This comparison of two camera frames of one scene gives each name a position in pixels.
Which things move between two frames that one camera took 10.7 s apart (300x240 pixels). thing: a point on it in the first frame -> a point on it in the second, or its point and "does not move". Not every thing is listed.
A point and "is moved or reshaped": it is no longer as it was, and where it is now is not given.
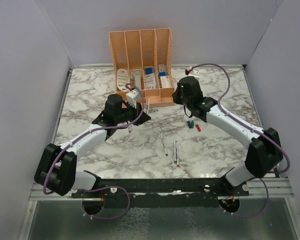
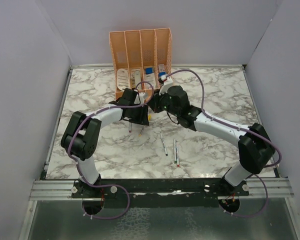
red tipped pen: [177, 154] does not move
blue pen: [165, 150] does not move
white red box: [165, 81] -> [161, 71]
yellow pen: [149, 101] is moved or reshaped
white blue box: [149, 78] does not move
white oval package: [122, 79] does not move
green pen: [174, 150] does not move
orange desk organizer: [143, 58] does not move
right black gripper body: [179, 99] -> [161, 104]
